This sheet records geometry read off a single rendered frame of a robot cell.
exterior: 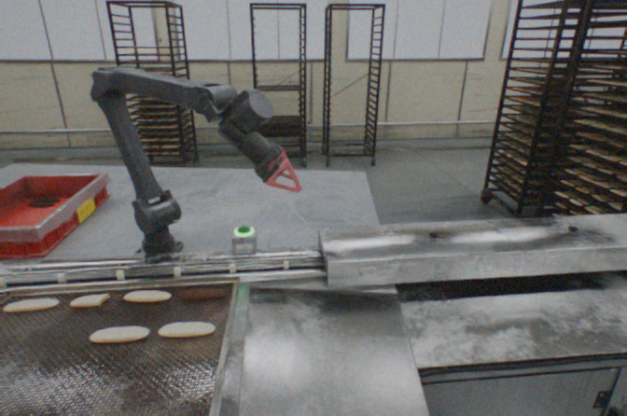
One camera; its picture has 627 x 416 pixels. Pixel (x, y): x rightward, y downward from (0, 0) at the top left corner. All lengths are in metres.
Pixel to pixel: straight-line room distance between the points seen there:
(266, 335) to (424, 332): 0.35
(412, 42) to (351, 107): 1.19
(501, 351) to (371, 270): 0.31
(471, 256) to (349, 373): 0.43
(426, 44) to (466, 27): 0.58
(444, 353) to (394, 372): 0.12
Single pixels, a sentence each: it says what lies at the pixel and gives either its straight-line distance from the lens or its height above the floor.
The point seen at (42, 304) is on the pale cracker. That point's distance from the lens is 0.97.
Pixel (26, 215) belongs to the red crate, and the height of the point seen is 0.82.
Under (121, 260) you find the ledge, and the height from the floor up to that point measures 0.86.
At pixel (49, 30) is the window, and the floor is 1.53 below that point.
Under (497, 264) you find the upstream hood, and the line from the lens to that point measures 1.09.
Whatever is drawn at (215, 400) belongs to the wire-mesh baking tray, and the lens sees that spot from 0.60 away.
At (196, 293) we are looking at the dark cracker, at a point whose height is 0.91.
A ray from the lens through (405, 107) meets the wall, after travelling 5.69.
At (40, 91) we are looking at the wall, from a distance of 6.01.
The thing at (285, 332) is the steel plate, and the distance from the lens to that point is 0.88.
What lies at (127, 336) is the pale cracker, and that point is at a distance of 0.77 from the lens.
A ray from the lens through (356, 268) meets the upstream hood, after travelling 0.94.
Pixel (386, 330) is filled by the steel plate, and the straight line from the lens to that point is 0.90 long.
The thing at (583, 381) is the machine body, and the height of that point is 0.72.
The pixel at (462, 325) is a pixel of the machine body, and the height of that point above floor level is 0.82.
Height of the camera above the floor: 1.41
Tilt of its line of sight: 21 degrees down
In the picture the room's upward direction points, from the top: straight up
